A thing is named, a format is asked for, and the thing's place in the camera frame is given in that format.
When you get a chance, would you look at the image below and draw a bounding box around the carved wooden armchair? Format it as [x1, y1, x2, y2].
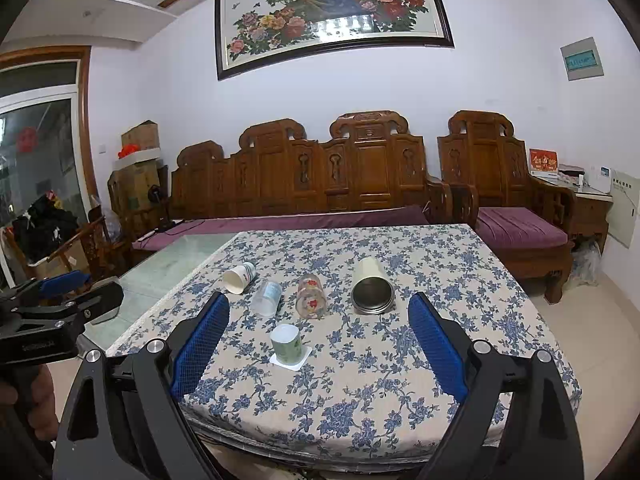
[437, 110, 576, 303]

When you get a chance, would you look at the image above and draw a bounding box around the wooden side table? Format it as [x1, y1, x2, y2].
[530, 175, 613, 256]

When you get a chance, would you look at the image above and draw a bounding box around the large cardboard box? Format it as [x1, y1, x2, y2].
[107, 157, 168, 212]

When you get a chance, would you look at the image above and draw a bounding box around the white square coaster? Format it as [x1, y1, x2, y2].
[269, 345, 313, 372]

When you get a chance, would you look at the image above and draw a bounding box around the red gift box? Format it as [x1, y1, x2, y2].
[529, 148, 559, 177]

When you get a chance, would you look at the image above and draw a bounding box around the red printed glass cup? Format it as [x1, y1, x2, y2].
[296, 273, 328, 320]

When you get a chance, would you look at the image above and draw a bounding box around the clear plastic cup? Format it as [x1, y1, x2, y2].
[250, 280, 284, 317]

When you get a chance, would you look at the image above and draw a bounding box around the small brown cardboard box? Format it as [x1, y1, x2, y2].
[121, 120, 161, 153]

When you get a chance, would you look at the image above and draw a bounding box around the wooden chair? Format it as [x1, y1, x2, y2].
[50, 205, 133, 281]

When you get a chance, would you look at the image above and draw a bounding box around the blue floral tablecloth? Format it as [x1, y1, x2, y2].
[106, 224, 583, 461]

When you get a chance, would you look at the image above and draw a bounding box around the purple armchair cushion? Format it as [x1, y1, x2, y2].
[475, 206, 571, 248]

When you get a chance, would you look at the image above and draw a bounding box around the green and white cup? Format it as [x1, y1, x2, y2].
[270, 323, 304, 365]

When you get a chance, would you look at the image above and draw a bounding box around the cream steel tumbler cup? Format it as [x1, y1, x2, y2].
[350, 256, 397, 317]

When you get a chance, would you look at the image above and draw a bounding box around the sliding glass door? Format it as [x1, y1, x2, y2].
[0, 47, 98, 281]

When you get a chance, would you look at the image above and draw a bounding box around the red window ornament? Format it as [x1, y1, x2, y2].
[15, 127, 40, 154]

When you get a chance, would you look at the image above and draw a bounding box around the white printed paper cup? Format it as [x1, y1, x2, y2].
[222, 261, 257, 295]

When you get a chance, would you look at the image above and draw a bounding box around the purple sofa cushion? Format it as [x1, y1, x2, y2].
[132, 205, 431, 253]

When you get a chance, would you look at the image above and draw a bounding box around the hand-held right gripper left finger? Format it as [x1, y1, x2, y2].
[52, 291, 236, 480]

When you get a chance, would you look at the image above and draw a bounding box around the dark cloth pile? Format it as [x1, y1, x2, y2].
[12, 194, 79, 262]

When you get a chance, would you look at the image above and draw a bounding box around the carved wooden sofa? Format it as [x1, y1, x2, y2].
[132, 110, 453, 266]

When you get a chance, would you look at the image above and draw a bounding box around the grey wall breaker panel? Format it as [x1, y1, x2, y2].
[560, 36, 603, 81]

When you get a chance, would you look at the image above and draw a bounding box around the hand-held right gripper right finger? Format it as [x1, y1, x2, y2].
[407, 291, 586, 480]

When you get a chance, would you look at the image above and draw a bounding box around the white wall cabinet door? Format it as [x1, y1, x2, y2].
[605, 170, 640, 248]

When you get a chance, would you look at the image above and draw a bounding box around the framed peacock flower painting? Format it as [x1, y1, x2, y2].
[214, 0, 455, 81]

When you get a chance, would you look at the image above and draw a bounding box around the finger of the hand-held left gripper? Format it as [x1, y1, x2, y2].
[0, 270, 92, 309]
[10, 281, 125, 334]

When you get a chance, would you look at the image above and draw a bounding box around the clear plastic bag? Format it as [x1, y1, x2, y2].
[570, 240, 603, 288]

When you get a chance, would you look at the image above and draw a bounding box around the person's left hand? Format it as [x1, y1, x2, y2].
[0, 366, 62, 443]

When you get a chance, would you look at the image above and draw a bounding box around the black cable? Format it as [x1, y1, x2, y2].
[137, 216, 207, 241]

